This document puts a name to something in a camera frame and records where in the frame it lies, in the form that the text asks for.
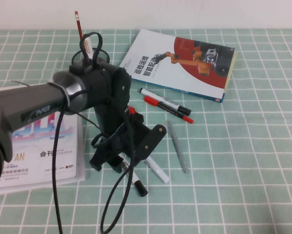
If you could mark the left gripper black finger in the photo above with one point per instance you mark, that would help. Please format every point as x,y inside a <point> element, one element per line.
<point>97,163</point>
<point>117,165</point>

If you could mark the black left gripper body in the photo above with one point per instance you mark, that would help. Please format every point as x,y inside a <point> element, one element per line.
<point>122,141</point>

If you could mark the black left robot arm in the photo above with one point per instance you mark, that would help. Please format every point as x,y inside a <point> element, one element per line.
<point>38,102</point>

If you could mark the red gel pen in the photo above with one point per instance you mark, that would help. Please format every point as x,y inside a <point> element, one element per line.
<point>131,110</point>

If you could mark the red and black pen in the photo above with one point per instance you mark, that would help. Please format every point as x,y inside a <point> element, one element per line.
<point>150,100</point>

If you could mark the grey pen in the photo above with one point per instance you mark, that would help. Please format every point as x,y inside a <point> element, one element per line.
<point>177,146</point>

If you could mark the black mesh pen holder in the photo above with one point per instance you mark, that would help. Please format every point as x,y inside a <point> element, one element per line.
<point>103,54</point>

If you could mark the HEEC catalogue booklet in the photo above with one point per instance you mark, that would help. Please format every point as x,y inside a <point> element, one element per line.
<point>81,156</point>

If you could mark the whiteboard marker with black cap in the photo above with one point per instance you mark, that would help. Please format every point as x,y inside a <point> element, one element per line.
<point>140,188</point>

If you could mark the white paint marker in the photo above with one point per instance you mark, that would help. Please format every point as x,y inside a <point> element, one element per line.
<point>159,171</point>

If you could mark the white marker with black cap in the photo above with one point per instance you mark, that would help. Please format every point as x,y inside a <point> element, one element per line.
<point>155,95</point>

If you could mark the HEEC show catalogue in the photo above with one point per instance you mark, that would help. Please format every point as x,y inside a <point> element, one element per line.
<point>38,165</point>

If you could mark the robot cover book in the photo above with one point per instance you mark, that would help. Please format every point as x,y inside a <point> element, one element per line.
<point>160,68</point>

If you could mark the white marker with red print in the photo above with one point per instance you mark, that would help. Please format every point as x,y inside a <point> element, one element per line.
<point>88,47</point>

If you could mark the green checkered tablecloth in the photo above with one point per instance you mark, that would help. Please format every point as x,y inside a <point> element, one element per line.
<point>233,146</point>

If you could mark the red pencil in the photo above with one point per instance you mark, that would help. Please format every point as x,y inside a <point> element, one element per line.
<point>78,26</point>

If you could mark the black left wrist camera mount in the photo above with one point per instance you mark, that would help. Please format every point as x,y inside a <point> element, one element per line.
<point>150,141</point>

